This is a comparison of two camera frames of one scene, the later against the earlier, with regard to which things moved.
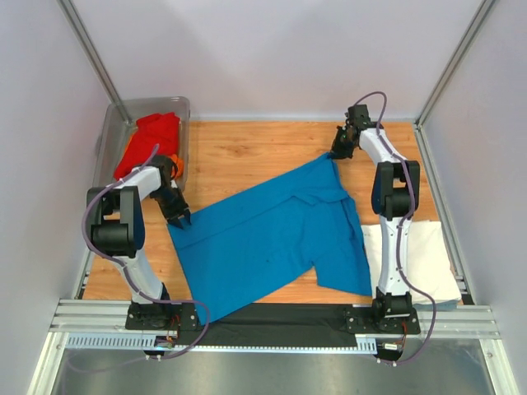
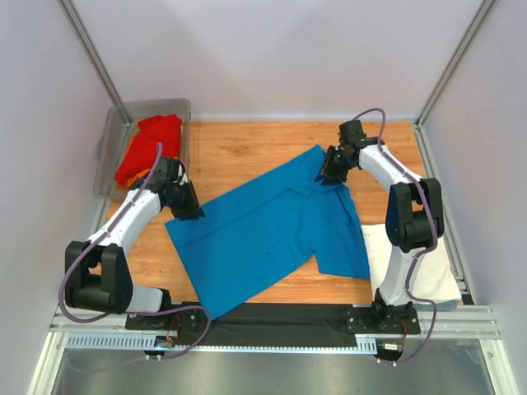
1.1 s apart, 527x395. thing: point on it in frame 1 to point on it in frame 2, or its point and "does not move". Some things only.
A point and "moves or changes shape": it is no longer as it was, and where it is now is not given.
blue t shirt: [262, 240] moves or changes shape
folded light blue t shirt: [450, 304] does not move
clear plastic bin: [118, 121] does not move
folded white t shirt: [430, 268] does not move
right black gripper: [337, 151] to [328, 174]
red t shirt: [148, 132] does not move
